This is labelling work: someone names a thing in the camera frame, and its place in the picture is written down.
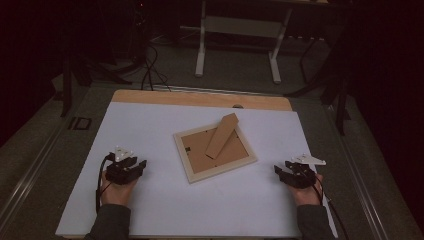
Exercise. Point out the metal floor rail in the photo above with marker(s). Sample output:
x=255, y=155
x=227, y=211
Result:
x=360, y=183
x=30, y=176

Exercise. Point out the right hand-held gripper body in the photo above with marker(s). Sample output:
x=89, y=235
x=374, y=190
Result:
x=301, y=176

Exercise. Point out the person's left hand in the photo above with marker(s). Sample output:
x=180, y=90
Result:
x=116, y=195

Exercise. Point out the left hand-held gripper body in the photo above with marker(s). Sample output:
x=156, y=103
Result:
x=121, y=171

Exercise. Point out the white metal desk frame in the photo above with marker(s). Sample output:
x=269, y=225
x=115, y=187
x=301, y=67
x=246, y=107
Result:
x=240, y=26

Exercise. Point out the black metal stand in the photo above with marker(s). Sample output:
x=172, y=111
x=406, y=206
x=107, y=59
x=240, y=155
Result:
x=68, y=86
x=340, y=110

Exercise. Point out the wooden table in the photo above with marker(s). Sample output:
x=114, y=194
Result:
x=186, y=98

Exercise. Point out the dark floor socket plate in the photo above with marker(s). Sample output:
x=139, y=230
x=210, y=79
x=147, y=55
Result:
x=80, y=123

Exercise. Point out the wooden picture frame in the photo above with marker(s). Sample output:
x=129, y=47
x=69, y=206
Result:
x=200, y=151

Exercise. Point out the person's right hand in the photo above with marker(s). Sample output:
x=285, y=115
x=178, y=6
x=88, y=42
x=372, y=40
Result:
x=306, y=196

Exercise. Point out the white table mat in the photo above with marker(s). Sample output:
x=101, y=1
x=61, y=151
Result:
x=166, y=206

